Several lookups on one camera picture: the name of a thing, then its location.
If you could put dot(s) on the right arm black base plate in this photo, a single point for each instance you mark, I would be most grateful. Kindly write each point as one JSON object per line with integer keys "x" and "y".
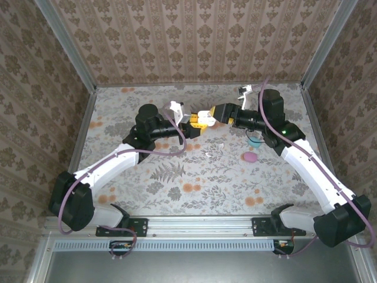
{"x": 262, "y": 227}

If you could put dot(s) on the blue earbud charging case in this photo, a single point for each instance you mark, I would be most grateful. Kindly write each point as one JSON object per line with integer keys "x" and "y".
{"x": 254, "y": 142}

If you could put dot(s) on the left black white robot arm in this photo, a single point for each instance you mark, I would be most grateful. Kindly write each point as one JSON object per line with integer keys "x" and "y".
{"x": 112, "y": 165}

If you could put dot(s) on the grey metal panel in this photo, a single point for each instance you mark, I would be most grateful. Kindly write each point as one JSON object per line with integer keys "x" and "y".
{"x": 191, "y": 268}

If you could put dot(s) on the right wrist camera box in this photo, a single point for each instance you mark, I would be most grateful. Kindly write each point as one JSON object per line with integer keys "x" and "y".
{"x": 246, "y": 91}

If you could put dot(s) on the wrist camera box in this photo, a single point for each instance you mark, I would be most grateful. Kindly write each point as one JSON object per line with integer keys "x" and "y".
{"x": 178, "y": 107}
{"x": 246, "y": 91}

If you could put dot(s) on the aluminium side rail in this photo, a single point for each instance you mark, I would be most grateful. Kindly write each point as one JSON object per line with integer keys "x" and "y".
{"x": 86, "y": 118}
{"x": 314, "y": 118}

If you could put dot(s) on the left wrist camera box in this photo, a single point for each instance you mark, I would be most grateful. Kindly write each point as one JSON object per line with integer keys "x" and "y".
{"x": 178, "y": 107}

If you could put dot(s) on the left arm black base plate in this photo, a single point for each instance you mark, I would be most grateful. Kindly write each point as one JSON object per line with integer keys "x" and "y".
{"x": 138, "y": 227}

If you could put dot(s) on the small connector board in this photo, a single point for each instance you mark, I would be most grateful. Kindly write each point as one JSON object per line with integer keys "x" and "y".
{"x": 284, "y": 244}
{"x": 120, "y": 245}

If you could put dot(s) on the aluminium corner post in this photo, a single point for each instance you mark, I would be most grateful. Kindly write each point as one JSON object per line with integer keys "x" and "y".
{"x": 67, "y": 44}
{"x": 327, "y": 44}

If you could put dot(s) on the aluminium table edge rail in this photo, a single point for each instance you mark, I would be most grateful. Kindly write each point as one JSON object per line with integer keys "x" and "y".
{"x": 200, "y": 225}

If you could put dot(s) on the white earbud charging case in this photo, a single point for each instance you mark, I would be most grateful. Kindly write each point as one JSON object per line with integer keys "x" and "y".
{"x": 206, "y": 118}

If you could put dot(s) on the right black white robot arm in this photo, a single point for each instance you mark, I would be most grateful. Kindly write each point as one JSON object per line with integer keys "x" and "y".
{"x": 312, "y": 171}

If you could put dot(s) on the pink earbud charging case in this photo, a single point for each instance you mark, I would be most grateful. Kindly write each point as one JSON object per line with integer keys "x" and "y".
{"x": 249, "y": 157}

